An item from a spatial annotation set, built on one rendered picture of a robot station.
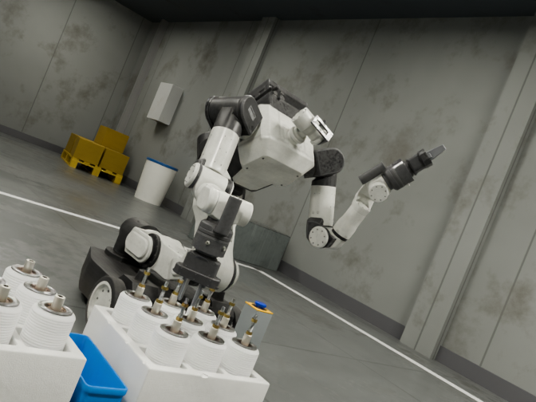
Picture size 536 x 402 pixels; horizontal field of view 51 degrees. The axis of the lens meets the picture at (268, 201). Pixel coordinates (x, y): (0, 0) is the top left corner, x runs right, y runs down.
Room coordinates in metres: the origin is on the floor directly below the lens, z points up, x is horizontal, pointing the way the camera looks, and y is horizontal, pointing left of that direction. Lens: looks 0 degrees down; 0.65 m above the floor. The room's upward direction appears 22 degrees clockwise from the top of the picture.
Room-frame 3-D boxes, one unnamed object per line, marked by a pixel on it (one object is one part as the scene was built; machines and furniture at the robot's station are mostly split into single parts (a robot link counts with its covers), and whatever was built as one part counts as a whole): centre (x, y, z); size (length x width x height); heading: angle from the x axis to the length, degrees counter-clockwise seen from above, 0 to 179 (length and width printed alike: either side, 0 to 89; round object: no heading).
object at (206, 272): (1.40, 0.09, 0.45); 0.13 x 0.10 x 0.12; 85
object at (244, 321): (1.81, -0.11, 0.16); 0.07 x 0.07 x 0.31; 39
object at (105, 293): (1.91, 0.38, 0.10); 0.20 x 0.05 x 0.20; 39
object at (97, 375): (1.36, 0.26, 0.06); 0.30 x 0.11 x 0.12; 38
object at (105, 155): (8.83, 2.82, 0.37); 1.31 x 1.00 x 0.75; 39
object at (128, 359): (1.57, 0.07, 0.09); 0.39 x 0.39 x 0.18; 39
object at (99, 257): (2.26, 0.33, 0.19); 0.64 x 0.52 x 0.33; 39
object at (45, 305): (1.21, 0.34, 0.25); 0.08 x 0.08 x 0.01
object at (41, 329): (1.21, 0.34, 0.16); 0.10 x 0.10 x 0.18
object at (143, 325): (1.49, 0.17, 0.16); 0.10 x 0.10 x 0.18
